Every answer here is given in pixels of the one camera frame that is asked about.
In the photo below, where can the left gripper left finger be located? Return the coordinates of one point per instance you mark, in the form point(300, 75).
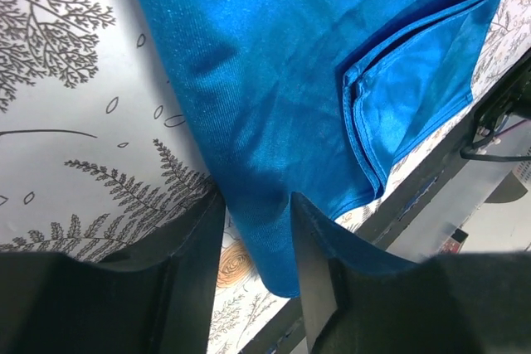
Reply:
point(154, 296)

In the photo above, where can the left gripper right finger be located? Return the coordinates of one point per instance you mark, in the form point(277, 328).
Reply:
point(357, 298)

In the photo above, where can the blue satin napkin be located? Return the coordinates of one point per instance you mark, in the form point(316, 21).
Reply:
point(321, 97)

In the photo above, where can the floral tablecloth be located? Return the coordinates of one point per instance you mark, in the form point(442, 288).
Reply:
point(96, 153)

